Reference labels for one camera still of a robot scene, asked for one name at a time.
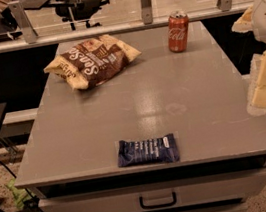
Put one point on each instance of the red coke can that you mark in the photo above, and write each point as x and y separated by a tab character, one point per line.
178	31

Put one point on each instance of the brown chip bag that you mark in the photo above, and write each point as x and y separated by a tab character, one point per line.
93	62

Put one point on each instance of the green crumpled bag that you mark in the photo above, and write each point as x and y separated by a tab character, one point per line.
21	196

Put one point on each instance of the dark blue snack bar wrapper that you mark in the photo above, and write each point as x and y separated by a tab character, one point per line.
150	151

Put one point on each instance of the black office chair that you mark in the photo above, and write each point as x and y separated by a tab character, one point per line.
73	11

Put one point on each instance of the middle grey metal bracket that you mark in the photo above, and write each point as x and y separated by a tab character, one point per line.
147	12

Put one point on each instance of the black drawer handle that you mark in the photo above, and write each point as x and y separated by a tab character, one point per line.
162	202

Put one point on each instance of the left grey metal bracket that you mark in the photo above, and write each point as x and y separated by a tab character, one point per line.
24	24

